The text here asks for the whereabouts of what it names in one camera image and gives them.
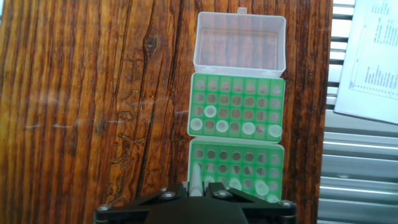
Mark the brown wooden board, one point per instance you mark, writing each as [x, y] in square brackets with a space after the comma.
[77, 109]

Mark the clear box with green rack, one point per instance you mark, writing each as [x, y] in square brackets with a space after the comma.
[239, 77]
[242, 146]

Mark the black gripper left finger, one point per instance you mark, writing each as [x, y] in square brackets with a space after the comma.
[169, 194]

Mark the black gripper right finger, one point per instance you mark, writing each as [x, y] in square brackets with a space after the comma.
[221, 193]

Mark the printed white paper sheet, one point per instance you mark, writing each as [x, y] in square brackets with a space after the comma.
[373, 46]

